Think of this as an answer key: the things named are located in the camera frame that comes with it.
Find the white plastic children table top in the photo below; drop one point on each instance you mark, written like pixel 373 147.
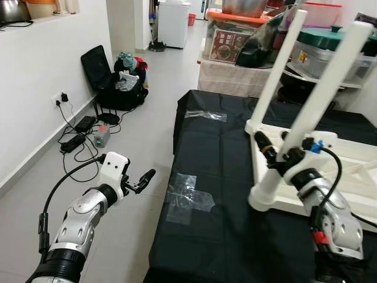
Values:
pixel 359 171

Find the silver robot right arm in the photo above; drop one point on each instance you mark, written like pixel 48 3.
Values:
pixel 336 218

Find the red small bucket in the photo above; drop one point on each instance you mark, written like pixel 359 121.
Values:
pixel 191 19

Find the clear plastic bag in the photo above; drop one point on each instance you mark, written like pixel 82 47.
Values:
pixel 126 81

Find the green pot lid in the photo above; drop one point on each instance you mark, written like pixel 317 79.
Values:
pixel 318 38

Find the black kitchen appliance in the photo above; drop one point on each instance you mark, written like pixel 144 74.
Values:
pixel 13 10

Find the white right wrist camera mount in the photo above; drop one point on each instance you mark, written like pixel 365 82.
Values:
pixel 327 140

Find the black tablecloth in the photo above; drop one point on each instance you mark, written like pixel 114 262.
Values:
pixel 224 153

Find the red cloth item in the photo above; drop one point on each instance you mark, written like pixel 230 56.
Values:
pixel 141 63

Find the grey printed box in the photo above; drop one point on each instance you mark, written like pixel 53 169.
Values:
pixel 366 22

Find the black plastic bag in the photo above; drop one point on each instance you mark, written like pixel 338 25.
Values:
pixel 259 50

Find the grey power box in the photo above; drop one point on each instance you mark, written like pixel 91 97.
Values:
pixel 102 136

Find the black wok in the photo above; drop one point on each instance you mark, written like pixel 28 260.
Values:
pixel 300 88

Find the white bottle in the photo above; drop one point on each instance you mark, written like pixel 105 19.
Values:
pixel 68 6

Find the steel pot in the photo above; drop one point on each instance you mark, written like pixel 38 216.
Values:
pixel 244 7

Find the black antenna router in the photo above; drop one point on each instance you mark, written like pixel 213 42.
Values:
pixel 109 119

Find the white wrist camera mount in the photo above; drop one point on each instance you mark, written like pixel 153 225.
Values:
pixel 113 168
pixel 327 140

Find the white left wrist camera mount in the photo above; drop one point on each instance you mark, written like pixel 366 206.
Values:
pixel 113 168

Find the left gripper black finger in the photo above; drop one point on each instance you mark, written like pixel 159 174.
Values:
pixel 101 158
pixel 145 180

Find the beige cloth covered stand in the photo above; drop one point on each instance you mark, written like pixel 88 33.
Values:
pixel 230 79

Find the clear tape cross patch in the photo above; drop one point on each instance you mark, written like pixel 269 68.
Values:
pixel 188 199

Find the black floor stand base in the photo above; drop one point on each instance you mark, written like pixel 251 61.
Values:
pixel 157 46

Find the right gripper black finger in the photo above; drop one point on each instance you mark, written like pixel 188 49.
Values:
pixel 285 136
pixel 265 147

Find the clear plastic storage box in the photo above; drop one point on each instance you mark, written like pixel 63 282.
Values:
pixel 315 62

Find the black wall plug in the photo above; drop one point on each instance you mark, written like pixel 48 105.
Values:
pixel 62 98

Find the pink box red lid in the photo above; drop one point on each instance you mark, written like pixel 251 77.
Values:
pixel 323 15

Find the beige container orange lid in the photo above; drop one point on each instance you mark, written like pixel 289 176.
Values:
pixel 41 9

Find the orange lidded storage box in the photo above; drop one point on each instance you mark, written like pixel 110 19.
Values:
pixel 227 41

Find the clear tape strip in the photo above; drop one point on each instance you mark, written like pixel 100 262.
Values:
pixel 206 115

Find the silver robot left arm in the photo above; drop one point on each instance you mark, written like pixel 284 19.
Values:
pixel 76 224

